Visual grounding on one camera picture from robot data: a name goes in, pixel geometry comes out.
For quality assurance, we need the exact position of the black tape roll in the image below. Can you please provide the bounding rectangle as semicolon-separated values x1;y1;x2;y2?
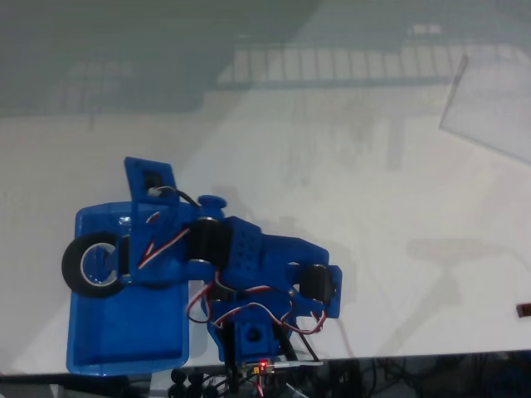
61;231;129;299

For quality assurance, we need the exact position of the blue plastic bin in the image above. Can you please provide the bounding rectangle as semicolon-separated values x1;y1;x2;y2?
65;201;191;377

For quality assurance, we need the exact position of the black table clamp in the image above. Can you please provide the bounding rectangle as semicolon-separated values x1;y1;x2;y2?
168;367;219;398

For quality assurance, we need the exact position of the motor controller board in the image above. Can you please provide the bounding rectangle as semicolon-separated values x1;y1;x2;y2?
242;359;277;376

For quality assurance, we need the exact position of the clear plastic sheet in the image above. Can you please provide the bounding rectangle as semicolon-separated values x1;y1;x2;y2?
438;53;531;165

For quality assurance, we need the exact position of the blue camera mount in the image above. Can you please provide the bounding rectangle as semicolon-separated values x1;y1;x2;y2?
124;156;180;204

